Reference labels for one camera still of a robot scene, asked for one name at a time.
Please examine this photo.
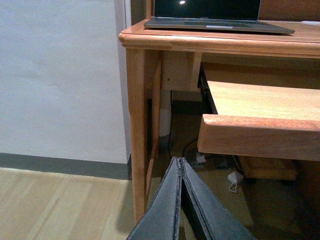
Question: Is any white power adapter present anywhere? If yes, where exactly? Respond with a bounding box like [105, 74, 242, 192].
[227, 171, 244, 185]

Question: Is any wooden desk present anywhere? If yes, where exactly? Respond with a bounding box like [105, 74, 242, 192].
[118, 0, 320, 226]

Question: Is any grey open laptop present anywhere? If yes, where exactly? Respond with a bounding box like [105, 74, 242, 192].
[144, 0, 295, 35]

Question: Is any wooden keyboard tray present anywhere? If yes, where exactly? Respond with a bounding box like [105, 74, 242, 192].
[197, 65, 320, 162]

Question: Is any wooden rolling cabinet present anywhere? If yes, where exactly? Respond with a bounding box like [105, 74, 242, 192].
[237, 155, 299, 186]

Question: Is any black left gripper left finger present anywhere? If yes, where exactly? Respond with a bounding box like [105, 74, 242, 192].
[127, 157, 182, 240]

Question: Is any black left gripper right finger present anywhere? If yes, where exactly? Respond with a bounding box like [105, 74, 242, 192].
[180, 158, 256, 240]

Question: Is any black floor cable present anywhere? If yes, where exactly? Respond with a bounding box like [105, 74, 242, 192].
[181, 137, 199, 159]

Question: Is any white power strip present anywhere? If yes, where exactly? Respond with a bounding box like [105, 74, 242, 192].
[195, 154, 206, 164]

